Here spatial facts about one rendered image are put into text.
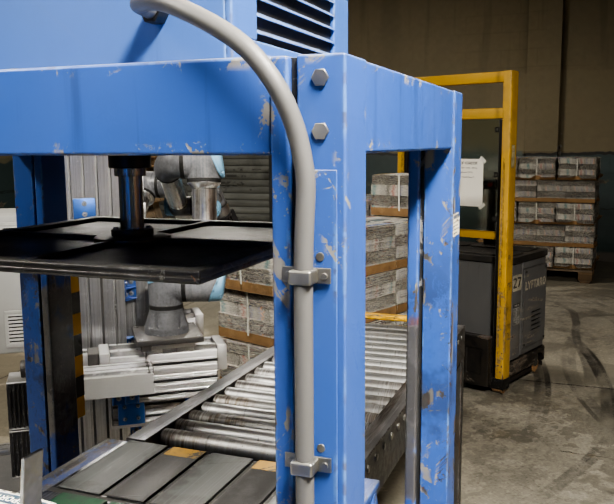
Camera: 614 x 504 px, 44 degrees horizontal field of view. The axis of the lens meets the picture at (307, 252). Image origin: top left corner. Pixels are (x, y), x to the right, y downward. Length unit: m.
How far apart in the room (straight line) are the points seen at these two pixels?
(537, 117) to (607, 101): 0.81
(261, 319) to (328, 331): 2.49
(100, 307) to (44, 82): 1.92
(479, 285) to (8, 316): 2.90
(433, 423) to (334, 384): 0.66
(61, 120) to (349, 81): 0.34
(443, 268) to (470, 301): 3.43
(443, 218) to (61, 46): 0.68
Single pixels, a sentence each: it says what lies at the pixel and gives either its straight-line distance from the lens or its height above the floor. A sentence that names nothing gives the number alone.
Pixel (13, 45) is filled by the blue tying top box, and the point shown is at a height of 1.59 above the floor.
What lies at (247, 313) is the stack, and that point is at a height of 0.74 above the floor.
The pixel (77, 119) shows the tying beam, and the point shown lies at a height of 1.49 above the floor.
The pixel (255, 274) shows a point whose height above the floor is 0.92.
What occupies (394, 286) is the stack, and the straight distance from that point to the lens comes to 3.85.
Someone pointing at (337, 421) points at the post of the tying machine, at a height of 1.18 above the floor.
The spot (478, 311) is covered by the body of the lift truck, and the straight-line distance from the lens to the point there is 4.77.
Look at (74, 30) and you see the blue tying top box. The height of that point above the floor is 1.61.
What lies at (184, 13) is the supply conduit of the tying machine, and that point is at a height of 1.59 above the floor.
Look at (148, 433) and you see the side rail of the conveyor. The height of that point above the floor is 0.80.
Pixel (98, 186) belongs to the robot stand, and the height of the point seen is 1.32.
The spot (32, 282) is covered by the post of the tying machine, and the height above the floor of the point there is 1.16.
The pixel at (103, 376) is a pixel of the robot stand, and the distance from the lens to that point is 2.56.
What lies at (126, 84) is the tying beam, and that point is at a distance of 0.87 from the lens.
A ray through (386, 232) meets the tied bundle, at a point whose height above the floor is 1.03.
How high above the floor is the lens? 1.46
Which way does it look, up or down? 8 degrees down
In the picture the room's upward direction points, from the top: straight up
